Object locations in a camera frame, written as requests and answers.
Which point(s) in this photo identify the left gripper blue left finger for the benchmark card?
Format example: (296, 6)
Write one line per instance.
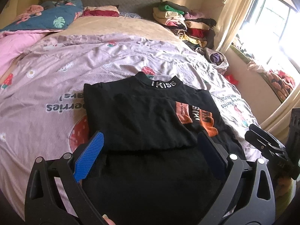
(88, 156)

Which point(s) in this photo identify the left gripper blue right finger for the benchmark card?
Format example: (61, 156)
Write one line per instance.
(213, 155)

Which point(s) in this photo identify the black IKISS sweater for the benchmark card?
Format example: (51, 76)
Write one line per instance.
(150, 170)

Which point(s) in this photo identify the colourful clothes on windowsill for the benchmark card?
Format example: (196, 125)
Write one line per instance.
(280, 83)

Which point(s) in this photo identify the pile of folded clothes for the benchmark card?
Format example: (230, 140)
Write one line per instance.
(190, 26)

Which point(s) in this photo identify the lilac strawberry print duvet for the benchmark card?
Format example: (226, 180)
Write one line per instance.
(42, 106)

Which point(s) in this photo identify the red cloth on floor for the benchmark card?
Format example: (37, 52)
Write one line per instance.
(230, 78)

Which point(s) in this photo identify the purple cloth in bag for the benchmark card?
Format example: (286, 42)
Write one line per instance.
(216, 58)

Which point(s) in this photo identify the beige bed sheet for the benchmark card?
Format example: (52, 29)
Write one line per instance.
(97, 25)

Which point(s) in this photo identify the pink blanket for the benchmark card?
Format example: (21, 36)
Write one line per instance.
(13, 44)

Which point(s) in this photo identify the teal floral quilt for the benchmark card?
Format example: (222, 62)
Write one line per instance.
(50, 15)

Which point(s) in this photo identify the cream curtain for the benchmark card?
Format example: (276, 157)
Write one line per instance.
(229, 22)

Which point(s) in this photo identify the red and cream pillow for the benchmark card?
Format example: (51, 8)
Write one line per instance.
(103, 11)

